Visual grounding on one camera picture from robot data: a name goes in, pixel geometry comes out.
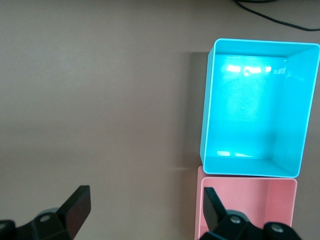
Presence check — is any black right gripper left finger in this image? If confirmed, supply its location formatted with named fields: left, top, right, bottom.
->
left=0, top=184, right=92, bottom=240

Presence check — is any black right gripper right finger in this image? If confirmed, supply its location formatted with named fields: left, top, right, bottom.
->
left=199, top=187, right=301, bottom=240

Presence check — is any pink plastic bin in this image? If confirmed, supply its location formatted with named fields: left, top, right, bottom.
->
left=194, top=165, right=298, bottom=240

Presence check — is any blue plastic bin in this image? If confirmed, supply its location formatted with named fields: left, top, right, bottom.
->
left=199, top=37, right=320, bottom=179

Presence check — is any long black table cable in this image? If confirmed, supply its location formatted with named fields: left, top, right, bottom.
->
left=231, top=0, right=320, bottom=32

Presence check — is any looped black table cable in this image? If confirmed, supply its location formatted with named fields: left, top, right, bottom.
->
left=236, top=0, right=277, bottom=4

